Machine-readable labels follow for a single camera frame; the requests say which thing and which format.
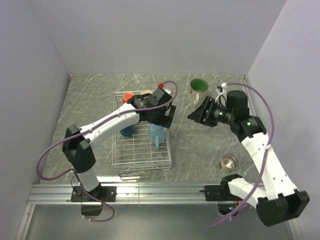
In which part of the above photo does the stainless steel cup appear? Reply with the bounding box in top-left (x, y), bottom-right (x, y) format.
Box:
top-left (218, 153), bottom-right (240, 174)

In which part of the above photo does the white wire dish rack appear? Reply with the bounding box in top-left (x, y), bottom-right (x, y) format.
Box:
top-left (111, 90), bottom-right (173, 174)

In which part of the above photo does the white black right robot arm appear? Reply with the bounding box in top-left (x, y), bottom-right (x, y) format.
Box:
top-left (188, 90), bottom-right (310, 227)

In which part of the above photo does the light blue mug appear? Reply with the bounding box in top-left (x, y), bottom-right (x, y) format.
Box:
top-left (148, 123), bottom-right (166, 150)

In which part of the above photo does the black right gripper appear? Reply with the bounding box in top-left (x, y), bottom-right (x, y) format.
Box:
top-left (187, 95), bottom-right (235, 127)

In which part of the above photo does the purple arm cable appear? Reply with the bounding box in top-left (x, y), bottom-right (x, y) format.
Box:
top-left (36, 80), bottom-right (179, 181)
top-left (206, 82), bottom-right (277, 230)

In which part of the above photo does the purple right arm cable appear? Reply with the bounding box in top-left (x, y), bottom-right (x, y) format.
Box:
top-left (206, 82), bottom-right (277, 230)

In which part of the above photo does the beige tall printed mug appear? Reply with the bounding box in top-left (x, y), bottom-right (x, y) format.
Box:
top-left (139, 90), bottom-right (153, 95)

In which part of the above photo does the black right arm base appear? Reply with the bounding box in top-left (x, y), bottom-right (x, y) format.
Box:
top-left (200, 185), bottom-right (241, 216)

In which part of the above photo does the dark blue mug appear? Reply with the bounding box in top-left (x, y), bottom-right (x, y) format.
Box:
top-left (120, 124), bottom-right (136, 137)

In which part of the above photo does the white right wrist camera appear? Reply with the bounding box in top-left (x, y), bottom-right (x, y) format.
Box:
top-left (215, 82), bottom-right (228, 102)

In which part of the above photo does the aluminium mounting rail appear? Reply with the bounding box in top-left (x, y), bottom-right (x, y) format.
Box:
top-left (14, 182), bottom-right (268, 240)

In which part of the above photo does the cream mug green inside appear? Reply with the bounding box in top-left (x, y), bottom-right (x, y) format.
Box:
top-left (188, 78), bottom-right (209, 107)

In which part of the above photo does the orange mug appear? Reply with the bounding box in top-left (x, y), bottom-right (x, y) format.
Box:
top-left (122, 92), bottom-right (135, 104)

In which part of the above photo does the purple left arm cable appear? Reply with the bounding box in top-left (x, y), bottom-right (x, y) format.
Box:
top-left (36, 80), bottom-right (179, 181)

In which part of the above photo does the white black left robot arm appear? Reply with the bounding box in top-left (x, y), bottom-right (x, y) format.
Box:
top-left (62, 87), bottom-right (176, 201)

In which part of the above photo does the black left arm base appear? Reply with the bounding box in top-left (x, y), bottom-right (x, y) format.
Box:
top-left (70, 185), bottom-right (118, 217)

